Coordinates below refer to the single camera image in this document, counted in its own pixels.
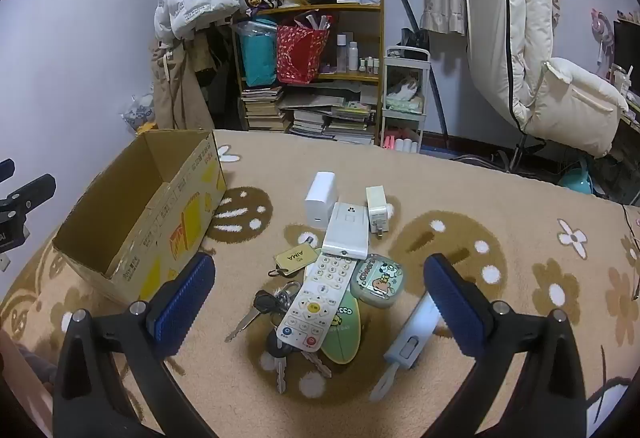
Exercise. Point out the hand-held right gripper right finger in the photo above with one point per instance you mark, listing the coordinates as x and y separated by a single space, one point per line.
450 303

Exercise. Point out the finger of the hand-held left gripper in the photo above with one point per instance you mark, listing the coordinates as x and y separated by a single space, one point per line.
5 170
35 190

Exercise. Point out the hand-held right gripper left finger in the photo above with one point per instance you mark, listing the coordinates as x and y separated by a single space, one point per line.
185 303

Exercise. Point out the light blue utility knife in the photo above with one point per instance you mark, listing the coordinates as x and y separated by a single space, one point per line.
407 343

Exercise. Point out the clear sticker earbuds case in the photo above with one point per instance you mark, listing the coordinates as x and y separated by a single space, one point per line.
377 283

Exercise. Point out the bunch of keys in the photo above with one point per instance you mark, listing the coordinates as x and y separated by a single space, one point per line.
262 303

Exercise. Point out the brown cardboard box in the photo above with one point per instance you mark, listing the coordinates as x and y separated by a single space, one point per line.
175 218

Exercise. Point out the round green fan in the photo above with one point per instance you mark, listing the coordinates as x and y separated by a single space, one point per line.
345 338

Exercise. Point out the gold key tag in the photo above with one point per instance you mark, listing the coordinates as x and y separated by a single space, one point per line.
295 258

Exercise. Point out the small cream charger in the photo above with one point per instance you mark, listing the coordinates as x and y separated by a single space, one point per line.
376 205

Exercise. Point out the white remote control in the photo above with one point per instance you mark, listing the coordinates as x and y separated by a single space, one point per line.
310 308

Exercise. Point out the white device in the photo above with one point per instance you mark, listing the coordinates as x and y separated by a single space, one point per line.
345 233

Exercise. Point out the large white charger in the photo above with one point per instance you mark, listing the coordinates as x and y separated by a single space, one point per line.
320 198

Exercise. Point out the clear bag of plush toys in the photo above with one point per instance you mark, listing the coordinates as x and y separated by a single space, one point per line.
137 112

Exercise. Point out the row of pink white bottles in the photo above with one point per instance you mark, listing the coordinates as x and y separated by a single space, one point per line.
400 143

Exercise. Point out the beige printed blanket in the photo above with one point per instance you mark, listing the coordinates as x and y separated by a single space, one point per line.
280 157

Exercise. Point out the tan hanging coat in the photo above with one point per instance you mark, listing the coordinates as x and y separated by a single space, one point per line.
175 87

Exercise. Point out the teal plastic basin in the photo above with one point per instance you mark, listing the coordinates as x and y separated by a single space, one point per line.
580 180

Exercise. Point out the green tissue pack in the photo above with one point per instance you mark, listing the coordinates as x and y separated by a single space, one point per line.
402 105

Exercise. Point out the tall stack of books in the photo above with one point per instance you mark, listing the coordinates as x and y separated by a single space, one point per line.
265 110

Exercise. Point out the white brown plush toy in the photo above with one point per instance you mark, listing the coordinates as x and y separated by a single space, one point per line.
402 87

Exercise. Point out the messy pile of books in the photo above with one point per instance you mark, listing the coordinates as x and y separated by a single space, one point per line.
330 117

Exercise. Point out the white cart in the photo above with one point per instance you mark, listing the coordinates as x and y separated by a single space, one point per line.
400 61

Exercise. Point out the teal bag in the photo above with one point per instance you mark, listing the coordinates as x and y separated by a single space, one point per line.
257 52

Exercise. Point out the row of cosmetic bottles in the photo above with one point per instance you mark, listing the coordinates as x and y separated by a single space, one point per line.
352 55

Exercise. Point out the red gift bag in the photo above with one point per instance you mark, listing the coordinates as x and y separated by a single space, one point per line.
297 52

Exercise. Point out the cream padded chair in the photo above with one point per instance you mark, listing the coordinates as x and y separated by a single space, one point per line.
510 17

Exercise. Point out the dark monitor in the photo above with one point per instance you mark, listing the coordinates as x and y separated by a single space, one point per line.
627 42

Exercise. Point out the small pink fan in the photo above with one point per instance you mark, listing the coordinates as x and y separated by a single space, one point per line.
600 25

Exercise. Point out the wooden shelf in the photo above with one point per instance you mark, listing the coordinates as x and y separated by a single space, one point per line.
325 8

